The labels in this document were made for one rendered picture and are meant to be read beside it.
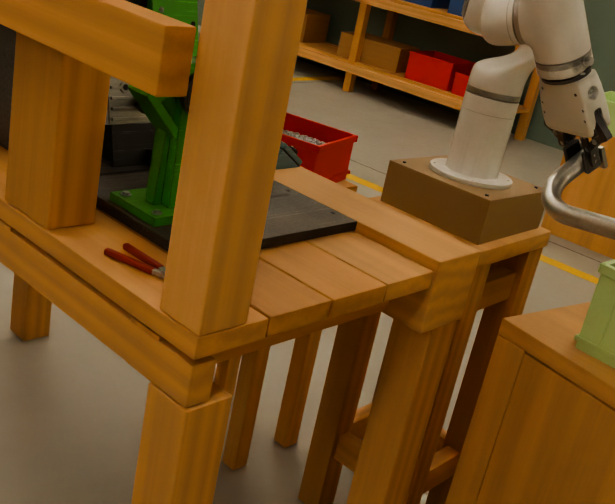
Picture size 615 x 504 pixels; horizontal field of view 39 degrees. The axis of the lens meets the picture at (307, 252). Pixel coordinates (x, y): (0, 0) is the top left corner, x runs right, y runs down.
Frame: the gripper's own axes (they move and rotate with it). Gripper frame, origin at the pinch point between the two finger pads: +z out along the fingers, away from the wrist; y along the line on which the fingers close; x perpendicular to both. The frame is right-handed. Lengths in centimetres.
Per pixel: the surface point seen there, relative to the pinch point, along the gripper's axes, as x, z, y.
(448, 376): 16, 58, 36
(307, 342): 25, 67, 88
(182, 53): 53, -43, 8
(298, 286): 48, 1, 16
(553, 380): 14.7, 39.8, 1.8
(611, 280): -0.3, 25.5, -1.2
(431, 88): -283, 213, 451
